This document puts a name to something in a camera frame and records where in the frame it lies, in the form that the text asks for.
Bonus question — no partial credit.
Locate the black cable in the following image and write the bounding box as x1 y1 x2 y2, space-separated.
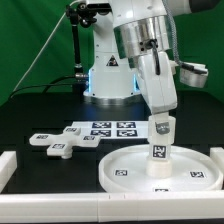
9 75 88 100

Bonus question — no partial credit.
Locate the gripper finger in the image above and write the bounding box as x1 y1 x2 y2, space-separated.
155 122 170 135

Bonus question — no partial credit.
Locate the white front border rail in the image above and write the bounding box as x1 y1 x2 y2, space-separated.
0 190 224 223

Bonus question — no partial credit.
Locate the white fiducial marker sheet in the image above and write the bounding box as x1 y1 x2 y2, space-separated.
72 121 148 139

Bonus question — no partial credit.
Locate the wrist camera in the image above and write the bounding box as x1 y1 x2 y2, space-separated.
180 63 208 88

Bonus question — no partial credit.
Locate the black camera stand pole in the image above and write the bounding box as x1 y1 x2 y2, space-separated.
65 5 86 95

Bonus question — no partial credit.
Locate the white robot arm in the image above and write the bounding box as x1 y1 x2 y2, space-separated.
86 0 221 135

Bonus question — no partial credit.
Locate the white round table top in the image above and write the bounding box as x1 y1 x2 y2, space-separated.
98 144 224 193

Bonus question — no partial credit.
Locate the white cross-shaped table base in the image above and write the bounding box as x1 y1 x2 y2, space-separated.
29 126 100 159

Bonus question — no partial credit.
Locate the white cable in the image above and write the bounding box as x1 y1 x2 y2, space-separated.
12 0 88 93

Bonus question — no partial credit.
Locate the white left border rail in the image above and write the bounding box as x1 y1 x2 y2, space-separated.
0 151 17 193

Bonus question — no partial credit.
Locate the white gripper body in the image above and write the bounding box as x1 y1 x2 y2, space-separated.
137 52 177 114

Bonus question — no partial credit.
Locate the overhead camera on stand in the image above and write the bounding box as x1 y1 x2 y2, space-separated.
77 0 112 14

